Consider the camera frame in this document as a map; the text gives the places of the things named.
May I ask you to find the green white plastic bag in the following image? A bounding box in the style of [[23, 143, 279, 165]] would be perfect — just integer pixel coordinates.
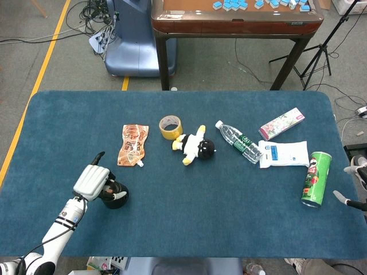
[[87, 256, 112, 272]]

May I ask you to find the black white plush toy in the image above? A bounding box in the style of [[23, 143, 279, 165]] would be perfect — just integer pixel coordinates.
[[171, 124, 216, 166]]

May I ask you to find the white power strip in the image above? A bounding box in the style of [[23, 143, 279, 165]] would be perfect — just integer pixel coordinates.
[[88, 27, 115, 55]]

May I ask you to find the black floor cable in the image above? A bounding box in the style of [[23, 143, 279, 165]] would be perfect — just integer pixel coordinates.
[[234, 38, 274, 84]]

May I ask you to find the grey sneaker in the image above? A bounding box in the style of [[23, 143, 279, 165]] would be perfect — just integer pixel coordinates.
[[350, 155, 367, 168]]

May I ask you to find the green chips can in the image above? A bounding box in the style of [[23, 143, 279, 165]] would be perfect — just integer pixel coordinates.
[[300, 151, 333, 209]]

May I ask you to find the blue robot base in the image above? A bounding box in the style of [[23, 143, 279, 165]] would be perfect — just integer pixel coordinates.
[[104, 0, 177, 78]]

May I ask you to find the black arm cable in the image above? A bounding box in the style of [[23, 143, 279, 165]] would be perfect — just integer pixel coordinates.
[[15, 195, 88, 275]]

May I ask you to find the yellow tape roll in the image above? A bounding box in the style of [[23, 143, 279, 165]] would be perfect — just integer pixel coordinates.
[[158, 115, 184, 140]]

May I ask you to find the black box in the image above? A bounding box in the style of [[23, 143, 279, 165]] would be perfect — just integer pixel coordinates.
[[343, 144, 367, 161]]

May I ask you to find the blue grey robot torso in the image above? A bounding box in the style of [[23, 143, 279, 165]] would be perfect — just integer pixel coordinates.
[[123, 257, 244, 275]]

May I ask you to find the clear water bottle green label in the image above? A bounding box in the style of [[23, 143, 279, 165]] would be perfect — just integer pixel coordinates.
[[215, 120, 263, 165]]

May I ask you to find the blue table mat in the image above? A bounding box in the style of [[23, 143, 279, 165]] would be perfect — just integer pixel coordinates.
[[0, 91, 365, 260]]

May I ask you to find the checkerboard sheet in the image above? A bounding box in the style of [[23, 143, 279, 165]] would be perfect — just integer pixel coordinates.
[[110, 256, 129, 270]]

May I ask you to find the black cable bundle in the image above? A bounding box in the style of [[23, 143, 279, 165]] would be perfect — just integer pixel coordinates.
[[65, 0, 115, 35]]

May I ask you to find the white wet wipes pack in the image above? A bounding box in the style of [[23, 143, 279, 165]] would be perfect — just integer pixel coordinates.
[[257, 140, 311, 169]]

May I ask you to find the floral tissue box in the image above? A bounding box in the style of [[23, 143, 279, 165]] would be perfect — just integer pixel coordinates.
[[258, 107, 306, 142]]

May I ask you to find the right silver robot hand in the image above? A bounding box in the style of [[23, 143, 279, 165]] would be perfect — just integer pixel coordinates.
[[332, 165, 367, 212]]

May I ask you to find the white box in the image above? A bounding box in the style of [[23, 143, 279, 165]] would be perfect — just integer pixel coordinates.
[[334, 0, 367, 15]]

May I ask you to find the black pan with sausage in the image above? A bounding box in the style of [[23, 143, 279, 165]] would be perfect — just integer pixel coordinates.
[[99, 179, 130, 210]]

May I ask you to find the black tripod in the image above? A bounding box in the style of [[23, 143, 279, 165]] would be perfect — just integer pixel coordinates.
[[268, 0, 361, 91]]

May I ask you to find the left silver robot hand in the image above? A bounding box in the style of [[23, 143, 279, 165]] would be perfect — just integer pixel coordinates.
[[73, 151, 128, 203]]

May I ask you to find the small clear plastic bottle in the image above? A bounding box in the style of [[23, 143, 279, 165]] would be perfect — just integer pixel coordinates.
[[245, 262, 266, 275]]

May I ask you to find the brown mahjong table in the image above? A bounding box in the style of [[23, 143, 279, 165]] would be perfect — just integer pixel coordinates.
[[151, 0, 325, 92]]

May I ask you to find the orange snack pouch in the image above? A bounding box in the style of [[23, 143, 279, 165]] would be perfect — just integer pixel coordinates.
[[116, 124, 150, 167]]

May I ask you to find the wooden chair leg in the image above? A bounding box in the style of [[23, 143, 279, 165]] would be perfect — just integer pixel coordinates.
[[30, 0, 48, 18]]

